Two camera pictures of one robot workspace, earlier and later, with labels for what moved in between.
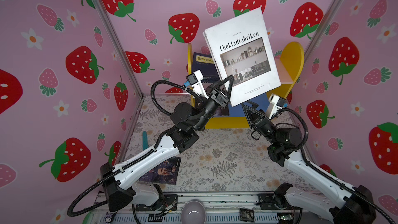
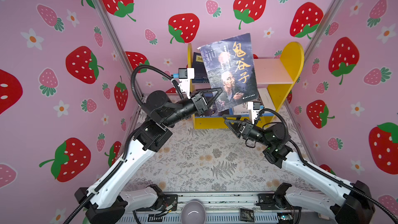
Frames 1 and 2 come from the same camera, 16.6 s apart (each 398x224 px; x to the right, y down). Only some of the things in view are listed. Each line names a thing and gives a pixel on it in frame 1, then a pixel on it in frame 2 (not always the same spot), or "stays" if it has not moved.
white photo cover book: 240,47 -> 266,103
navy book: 205,64 stays
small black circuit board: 246,215 stays
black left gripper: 213,103 -> 195,107
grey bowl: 193,212 stays
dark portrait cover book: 166,174 -> 229,65
